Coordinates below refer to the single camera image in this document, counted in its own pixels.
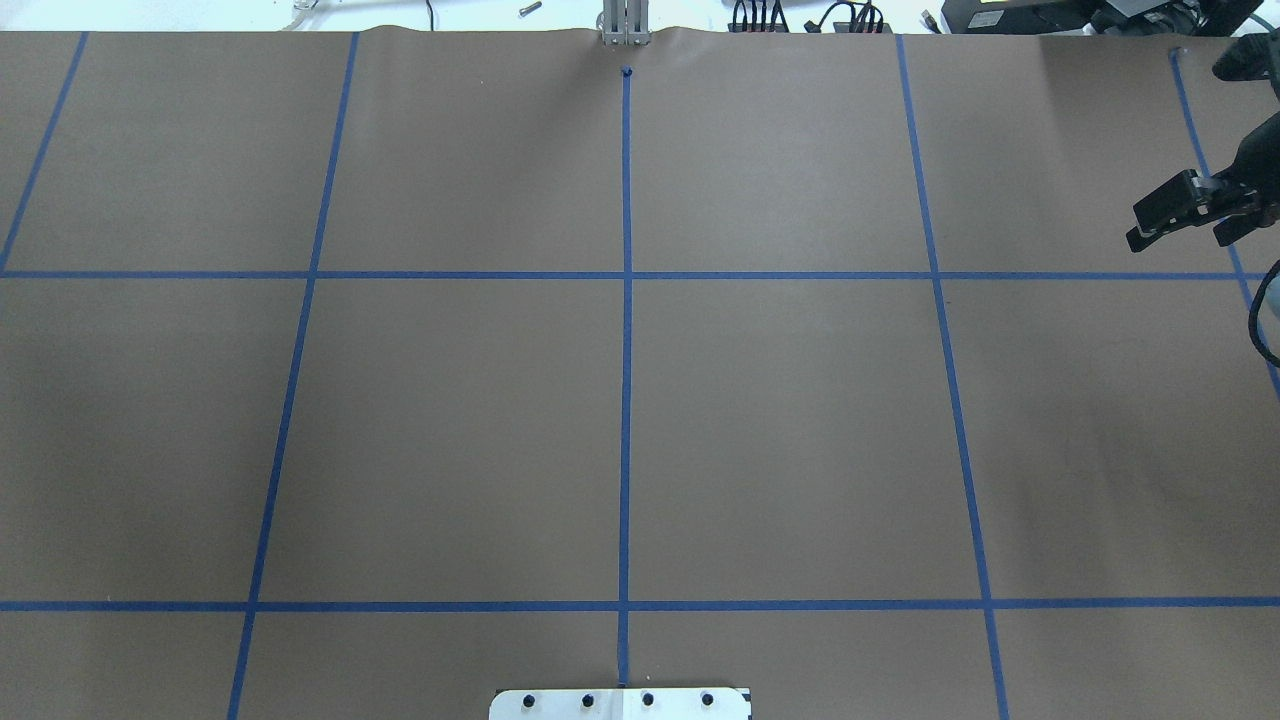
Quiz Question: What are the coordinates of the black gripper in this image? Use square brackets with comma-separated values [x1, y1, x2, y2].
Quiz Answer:
[1125, 111, 1279, 252]

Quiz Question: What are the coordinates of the aluminium frame post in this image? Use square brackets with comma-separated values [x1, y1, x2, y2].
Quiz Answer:
[596, 0, 652, 46]

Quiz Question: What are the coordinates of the white pedestal column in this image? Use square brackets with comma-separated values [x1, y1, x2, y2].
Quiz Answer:
[488, 687, 753, 719]

